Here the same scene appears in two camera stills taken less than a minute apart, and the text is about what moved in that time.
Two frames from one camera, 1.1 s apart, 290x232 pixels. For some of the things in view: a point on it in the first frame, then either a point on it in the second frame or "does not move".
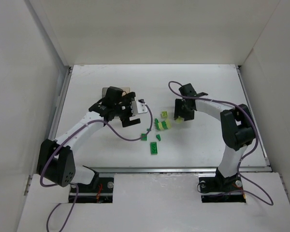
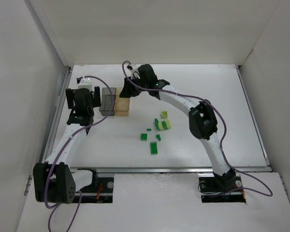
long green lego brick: [153, 148] does not move
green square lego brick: [143, 137] does not move
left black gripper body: [126, 113] to [69, 98]
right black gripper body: [181, 106] to [128, 87]
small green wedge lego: [158, 137] does not move
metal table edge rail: [174, 169] does not move
